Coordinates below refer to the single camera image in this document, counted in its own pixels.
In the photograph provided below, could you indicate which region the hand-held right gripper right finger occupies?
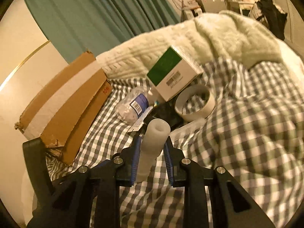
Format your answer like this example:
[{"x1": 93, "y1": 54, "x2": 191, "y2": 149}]
[{"x1": 164, "y1": 136, "x2": 277, "y2": 228}]

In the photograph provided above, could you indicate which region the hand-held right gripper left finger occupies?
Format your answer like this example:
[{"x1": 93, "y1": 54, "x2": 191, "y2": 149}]
[{"x1": 26, "y1": 133, "x2": 143, "y2": 228}]

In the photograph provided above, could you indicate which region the white foam tube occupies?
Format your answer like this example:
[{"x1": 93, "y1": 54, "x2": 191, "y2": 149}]
[{"x1": 136, "y1": 119, "x2": 171, "y2": 183}]

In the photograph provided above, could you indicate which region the large brown cardboard box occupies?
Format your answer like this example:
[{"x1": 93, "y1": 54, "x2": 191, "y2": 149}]
[{"x1": 15, "y1": 50, "x2": 112, "y2": 166}]

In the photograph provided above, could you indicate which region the white paper packet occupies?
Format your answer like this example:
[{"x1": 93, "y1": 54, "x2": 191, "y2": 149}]
[{"x1": 170, "y1": 117, "x2": 207, "y2": 143}]

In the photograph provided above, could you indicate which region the silver foil wrapper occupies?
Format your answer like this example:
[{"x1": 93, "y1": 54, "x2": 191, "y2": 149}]
[{"x1": 128, "y1": 106, "x2": 155, "y2": 132}]

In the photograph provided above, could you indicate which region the clear plastic bottle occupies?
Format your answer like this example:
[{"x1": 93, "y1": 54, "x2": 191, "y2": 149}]
[{"x1": 116, "y1": 87, "x2": 158, "y2": 124}]

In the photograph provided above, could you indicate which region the black pouch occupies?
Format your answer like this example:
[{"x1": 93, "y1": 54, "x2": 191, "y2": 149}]
[{"x1": 145, "y1": 102, "x2": 183, "y2": 130}]

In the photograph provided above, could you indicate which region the white tape roll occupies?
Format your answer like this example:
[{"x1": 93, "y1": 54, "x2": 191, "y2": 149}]
[{"x1": 174, "y1": 84, "x2": 216, "y2": 122}]

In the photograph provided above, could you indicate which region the grey checked blanket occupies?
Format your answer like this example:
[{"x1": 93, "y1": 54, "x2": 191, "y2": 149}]
[{"x1": 45, "y1": 62, "x2": 304, "y2": 228}]

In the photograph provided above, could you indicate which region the green and white carton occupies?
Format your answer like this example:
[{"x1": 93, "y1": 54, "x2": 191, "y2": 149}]
[{"x1": 146, "y1": 46, "x2": 205, "y2": 101}]

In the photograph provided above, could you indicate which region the white fluffy blanket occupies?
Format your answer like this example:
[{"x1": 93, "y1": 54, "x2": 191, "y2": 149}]
[{"x1": 96, "y1": 11, "x2": 285, "y2": 80}]

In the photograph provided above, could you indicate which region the wide green curtain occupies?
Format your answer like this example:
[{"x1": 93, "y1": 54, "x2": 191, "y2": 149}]
[{"x1": 21, "y1": 0, "x2": 181, "y2": 63}]

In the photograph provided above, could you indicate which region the white bed sheet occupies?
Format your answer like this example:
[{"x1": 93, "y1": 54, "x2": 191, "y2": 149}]
[{"x1": 278, "y1": 43, "x2": 304, "y2": 67}]

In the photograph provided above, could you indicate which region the grey cabinet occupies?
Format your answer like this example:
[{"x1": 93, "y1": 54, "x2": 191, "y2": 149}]
[{"x1": 198, "y1": 0, "x2": 226, "y2": 14}]

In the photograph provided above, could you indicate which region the white dressing table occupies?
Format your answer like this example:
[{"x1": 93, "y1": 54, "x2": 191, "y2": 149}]
[{"x1": 227, "y1": 0, "x2": 256, "y2": 15}]

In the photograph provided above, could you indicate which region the black clothing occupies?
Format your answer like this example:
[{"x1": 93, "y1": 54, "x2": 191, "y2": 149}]
[{"x1": 254, "y1": 0, "x2": 288, "y2": 41}]

